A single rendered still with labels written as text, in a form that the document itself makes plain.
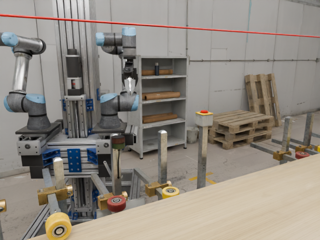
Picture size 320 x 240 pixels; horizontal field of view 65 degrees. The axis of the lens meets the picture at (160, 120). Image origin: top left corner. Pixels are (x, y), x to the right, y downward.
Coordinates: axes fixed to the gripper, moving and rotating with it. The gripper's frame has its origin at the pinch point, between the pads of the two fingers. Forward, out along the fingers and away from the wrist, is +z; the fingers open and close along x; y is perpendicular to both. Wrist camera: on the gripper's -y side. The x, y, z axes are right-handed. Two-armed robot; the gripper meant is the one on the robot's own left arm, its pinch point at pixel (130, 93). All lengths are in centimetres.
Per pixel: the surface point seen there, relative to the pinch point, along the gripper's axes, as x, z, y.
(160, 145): -15.8, 23.4, -21.9
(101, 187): 15, 46, -23
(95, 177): 20, 46, -11
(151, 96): -16, 37, 238
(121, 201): 2, 41, -44
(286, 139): -106, 36, 21
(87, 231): 13, 42, -62
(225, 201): -43, 42, -45
